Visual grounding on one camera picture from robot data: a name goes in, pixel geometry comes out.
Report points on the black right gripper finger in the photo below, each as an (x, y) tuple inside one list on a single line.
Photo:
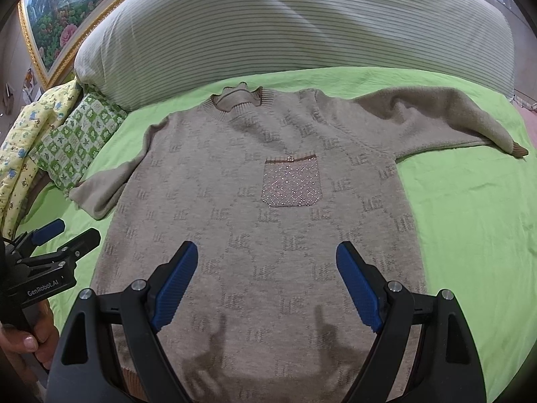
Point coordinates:
[(80, 245)]

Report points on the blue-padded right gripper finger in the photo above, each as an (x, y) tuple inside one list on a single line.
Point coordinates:
[(47, 232)]

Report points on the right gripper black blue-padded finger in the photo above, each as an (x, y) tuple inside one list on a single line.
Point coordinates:
[(86, 367), (446, 367)]

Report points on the beige knit sweater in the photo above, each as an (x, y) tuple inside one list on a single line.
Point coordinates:
[(267, 184)]

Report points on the person's left hand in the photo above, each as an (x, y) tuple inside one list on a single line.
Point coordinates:
[(41, 341)]

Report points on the yellow printed baby blanket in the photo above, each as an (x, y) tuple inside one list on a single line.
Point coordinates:
[(18, 171)]

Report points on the green white patterned pillow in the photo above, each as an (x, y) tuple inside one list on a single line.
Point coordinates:
[(66, 152)]

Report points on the green bed sheet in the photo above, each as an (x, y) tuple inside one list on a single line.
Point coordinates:
[(475, 212)]

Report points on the gold framed flower painting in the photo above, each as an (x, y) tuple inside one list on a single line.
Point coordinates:
[(54, 30)]

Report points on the striped white green duvet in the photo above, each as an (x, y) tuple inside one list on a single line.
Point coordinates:
[(146, 51)]

